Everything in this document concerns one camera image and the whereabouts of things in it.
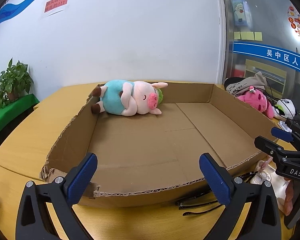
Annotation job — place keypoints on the potted green plant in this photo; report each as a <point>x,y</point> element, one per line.
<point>15,81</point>

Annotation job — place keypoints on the green table cloth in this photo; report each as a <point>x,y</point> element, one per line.
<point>16,108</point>

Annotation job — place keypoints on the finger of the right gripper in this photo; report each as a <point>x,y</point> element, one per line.
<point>291,137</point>
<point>270,147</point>

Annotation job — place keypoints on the cardboard box tray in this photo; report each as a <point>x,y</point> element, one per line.
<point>149,159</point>

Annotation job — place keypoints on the grey printed cloth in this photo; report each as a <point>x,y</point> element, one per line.
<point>237,86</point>

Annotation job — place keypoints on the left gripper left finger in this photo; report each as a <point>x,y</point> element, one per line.
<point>34,220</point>

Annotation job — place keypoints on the black sunglasses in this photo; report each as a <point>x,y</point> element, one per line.
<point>202,198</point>

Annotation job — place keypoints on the clear phone case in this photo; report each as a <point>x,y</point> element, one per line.
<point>268,173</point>

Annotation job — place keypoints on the pink plush toy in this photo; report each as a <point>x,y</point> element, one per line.
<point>256,99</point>

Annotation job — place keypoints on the red wall notice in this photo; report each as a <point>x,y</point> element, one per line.
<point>54,4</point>

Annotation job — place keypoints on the white panda plush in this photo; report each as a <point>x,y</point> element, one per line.
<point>284,109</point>

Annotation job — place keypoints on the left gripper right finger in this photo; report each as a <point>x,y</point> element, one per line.
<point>262,220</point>

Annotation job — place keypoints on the pink decorated pen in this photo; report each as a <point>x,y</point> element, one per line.
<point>266,163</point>

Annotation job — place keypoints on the pig plush blue shirt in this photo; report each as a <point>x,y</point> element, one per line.
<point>127,98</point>

